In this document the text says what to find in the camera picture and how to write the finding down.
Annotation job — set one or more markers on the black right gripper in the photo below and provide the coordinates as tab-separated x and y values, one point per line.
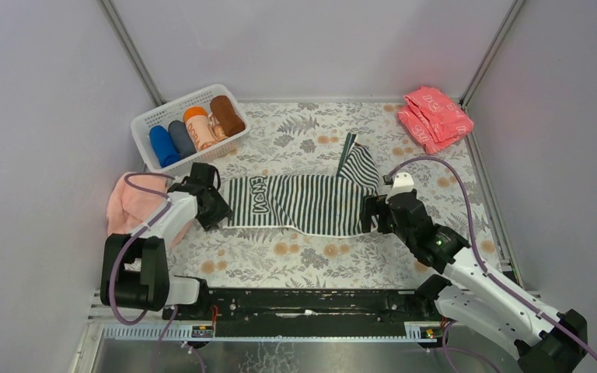
382	216

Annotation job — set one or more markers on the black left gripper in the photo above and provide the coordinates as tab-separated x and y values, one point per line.
213	204

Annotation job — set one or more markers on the green white striped towel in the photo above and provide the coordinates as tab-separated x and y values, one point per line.
312	204

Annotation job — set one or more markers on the brown towel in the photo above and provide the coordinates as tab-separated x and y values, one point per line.
224	112

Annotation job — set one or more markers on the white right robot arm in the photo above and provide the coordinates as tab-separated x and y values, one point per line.
538	336

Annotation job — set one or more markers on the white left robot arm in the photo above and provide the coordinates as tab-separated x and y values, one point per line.
135	272

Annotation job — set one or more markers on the grey rolled towel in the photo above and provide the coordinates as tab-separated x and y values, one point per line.
181	139

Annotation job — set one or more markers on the beige patterned rolled towel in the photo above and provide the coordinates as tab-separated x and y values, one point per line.
216	128

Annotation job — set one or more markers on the blue rolled towel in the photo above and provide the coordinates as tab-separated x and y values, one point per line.
163	146

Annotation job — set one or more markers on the orange rolled towel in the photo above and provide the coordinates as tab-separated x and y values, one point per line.
198	126

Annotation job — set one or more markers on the white plastic basket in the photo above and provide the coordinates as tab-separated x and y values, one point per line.
174	110

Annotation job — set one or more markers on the pink towel under striped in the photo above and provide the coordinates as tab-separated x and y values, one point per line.
128	207

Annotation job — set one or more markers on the floral patterned table mat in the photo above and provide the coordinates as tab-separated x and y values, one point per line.
307	138

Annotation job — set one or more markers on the pink patterned folded towel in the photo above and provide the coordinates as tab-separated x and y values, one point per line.
434	120

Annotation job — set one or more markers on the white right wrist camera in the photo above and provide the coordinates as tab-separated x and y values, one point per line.
401	182

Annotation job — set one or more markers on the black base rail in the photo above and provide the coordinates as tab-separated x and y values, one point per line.
301	312

